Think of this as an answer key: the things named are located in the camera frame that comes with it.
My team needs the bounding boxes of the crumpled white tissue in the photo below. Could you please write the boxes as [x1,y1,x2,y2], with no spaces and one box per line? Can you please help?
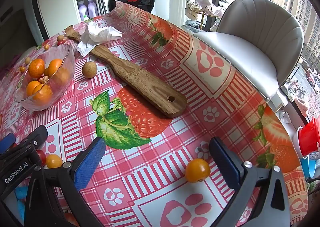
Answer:
[76,22,123,57]

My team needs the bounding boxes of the red plastic basin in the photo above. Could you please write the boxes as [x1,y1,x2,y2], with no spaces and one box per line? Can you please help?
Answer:
[299,117,320,157]

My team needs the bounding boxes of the gold wire rack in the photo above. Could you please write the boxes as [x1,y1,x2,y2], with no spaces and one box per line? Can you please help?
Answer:
[185,0,223,21]

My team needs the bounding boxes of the yellow cherry tomato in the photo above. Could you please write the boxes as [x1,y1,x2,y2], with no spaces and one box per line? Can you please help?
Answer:
[185,158,211,184]
[45,154,63,168]

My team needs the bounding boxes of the white cloth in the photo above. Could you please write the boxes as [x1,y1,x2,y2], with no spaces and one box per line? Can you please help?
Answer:
[195,0,225,17]

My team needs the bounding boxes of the grey padded chair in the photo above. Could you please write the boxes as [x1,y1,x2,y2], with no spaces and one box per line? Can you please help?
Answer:
[194,0,305,100]

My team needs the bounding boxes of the pink cloth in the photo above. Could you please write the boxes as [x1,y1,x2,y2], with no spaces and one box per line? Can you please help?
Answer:
[295,97,310,117]

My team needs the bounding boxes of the pale purple detergent bottle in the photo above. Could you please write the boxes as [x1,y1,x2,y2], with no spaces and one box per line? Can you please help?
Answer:
[78,0,88,21]
[87,0,98,18]

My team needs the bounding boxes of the blue plastic basin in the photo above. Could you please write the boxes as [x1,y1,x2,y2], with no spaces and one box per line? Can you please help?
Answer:
[301,153,320,179]

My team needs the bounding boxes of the wooden cutting board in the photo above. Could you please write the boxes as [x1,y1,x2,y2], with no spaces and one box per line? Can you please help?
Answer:
[64,25,188,118]

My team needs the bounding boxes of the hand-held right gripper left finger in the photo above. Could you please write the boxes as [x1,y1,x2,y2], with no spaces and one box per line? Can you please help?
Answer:
[24,137,107,227]

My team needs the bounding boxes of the grey slippers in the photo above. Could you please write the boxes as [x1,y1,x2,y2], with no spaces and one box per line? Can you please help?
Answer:
[182,20,200,32]

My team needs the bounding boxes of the white plastic bucket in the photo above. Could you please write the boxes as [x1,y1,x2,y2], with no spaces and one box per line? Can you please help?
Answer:
[291,127,304,157]

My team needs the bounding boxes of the printed red checked tablecloth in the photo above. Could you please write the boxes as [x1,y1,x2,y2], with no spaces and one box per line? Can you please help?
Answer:
[0,0,309,227]

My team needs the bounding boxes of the person's left hand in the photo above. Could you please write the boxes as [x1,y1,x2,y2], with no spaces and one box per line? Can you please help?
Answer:
[14,186,28,204]

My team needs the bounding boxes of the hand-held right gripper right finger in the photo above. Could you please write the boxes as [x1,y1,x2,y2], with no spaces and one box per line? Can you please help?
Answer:
[209,137,290,227]

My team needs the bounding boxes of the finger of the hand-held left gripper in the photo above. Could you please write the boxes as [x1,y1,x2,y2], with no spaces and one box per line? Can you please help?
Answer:
[0,133,16,154]
[17,125,48,148]

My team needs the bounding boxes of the orange mandarin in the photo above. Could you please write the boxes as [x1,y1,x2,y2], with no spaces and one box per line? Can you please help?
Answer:
[51,67,72,87]
[28,58,46,79]
[26,81,42,96]
[48,59,63,77]
[32,84,53,106]

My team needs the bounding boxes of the clear glass bowl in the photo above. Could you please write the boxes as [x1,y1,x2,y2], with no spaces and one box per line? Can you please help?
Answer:
[14,43,76,112]

